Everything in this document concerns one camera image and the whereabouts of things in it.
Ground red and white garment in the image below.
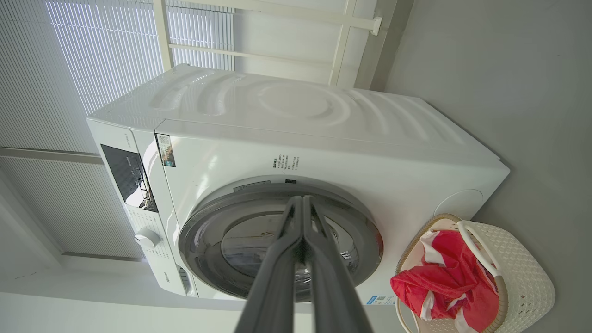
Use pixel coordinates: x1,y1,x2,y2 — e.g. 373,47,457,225
390,230,501,333

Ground white front-loading washing machine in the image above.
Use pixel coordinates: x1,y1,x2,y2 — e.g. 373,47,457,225
86,64,511,307

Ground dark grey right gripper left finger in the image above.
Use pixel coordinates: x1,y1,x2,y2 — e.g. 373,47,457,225
234,196,304,333

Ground white window blinds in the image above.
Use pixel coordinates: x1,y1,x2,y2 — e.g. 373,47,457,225
0,0,236,259

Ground dark grey round washer door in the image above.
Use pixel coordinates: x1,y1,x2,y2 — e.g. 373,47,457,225
178,183,384,303

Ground cream perforated laundry basket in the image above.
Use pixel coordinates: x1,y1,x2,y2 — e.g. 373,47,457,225
395,214,556,333

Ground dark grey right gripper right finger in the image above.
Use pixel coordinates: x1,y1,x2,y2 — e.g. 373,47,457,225
303,196,375,333

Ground small colourful washer sticker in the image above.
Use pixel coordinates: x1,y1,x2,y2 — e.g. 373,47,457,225
156,134,176,168

